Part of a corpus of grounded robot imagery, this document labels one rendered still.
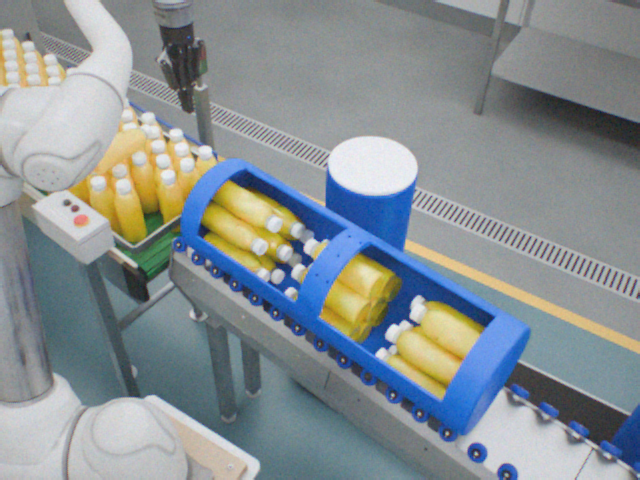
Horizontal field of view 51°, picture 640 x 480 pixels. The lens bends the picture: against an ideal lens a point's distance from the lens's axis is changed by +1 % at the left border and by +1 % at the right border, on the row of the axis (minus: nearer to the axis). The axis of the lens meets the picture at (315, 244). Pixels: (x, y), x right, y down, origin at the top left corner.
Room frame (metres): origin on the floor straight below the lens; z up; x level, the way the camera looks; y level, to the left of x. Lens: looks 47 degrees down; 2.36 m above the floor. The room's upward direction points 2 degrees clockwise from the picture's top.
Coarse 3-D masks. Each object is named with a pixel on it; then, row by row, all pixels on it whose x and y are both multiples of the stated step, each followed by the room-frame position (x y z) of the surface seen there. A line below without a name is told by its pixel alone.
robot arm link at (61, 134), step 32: (32, 96) 0.79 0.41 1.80; (64, 96) 0.80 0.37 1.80; (96, 96) 0.82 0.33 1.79; (0, 128) 0.74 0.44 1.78; (32, 128) 0.73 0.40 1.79; (64, 128) 0.74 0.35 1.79; (96, 128) 0.77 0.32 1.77; (0, 160) 0.72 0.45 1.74; (32, 160) 0.69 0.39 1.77; (64, 160) 0.70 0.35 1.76; (96, 160) 0.74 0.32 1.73
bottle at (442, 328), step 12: (420, 312) 0.91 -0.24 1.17; (432, 312) 0.90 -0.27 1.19; (444, 312) 0.90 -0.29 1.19; (420, 324) 0.89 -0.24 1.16; (432, 324) 0.87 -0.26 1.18; (444, 324) 0.87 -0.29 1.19; (456, 324) 0.87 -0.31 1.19; (432, 336) 0.86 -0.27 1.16; (444, 336) 0.85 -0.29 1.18; (456, 336) 0.84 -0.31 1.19; (468, 336) 0.84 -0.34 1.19; (456, 348) 0.82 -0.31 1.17; (468, 348) 0.81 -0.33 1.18
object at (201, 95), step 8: (200, 88) 1.87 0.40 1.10; (208, 88) 1.89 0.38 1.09; (200, 96) 1.86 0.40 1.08; (208, 96) 1.89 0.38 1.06; (200, 104) 1.86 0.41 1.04; (208, 104) 1.88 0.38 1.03; (200, 112) 1.87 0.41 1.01; (208, 112) 1.88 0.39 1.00; (200, 120) 1.87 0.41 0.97; (208, 120) 1.88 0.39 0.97; (200, 128) 1.87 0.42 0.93; (208, 128) 1.87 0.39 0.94; (200, 136) 1.88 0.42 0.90; (208, 136) 1.87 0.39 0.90; (208, 144) 1.87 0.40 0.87
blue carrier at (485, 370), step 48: (192, 192) 1.25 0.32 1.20; (288, 192) 1.25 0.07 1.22; (192, 240) 1.19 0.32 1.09; (288, 240) 1.29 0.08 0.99; (336, 240) 1.07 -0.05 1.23; (288, 288) 1.14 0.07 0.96; (432, 288) 1.05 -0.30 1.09; (336, 336) 0.89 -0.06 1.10; (384, 336) 1.00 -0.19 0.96; (480, 336) 0.81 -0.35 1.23; (528, 336) 0.88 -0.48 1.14; (480, 384) 0.72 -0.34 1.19
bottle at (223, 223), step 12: (216, 204) 1.28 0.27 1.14; (204, 216) 1.24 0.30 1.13; (216, 216) 1.23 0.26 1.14; (228, 216) 1.23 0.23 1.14; (216, 228) 1.21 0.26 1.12; (228, 228) 1.19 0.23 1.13; (240, 228) 1.19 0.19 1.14; (252, 228) 1.20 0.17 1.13; (228, 240) 1.18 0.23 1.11; (240, 240) 1.16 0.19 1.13; (252, 240) 1.16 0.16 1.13
